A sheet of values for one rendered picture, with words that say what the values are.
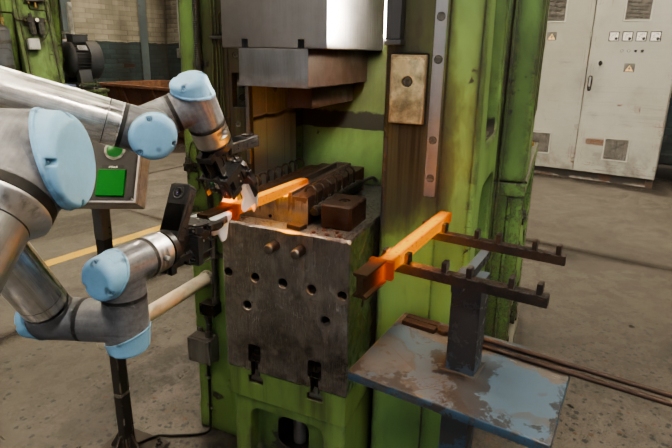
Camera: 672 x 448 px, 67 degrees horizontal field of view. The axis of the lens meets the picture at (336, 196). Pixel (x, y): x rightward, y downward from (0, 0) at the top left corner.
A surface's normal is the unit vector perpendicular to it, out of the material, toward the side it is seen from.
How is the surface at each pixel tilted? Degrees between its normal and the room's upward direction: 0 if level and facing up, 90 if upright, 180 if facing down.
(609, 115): 90
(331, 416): 90
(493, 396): 0
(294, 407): 90
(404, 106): 90
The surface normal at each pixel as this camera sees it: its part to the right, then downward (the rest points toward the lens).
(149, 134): 0.37, 0.26
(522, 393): 0.02, -0.96
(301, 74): -0.40, 0.24
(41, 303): 0.67, 0.54
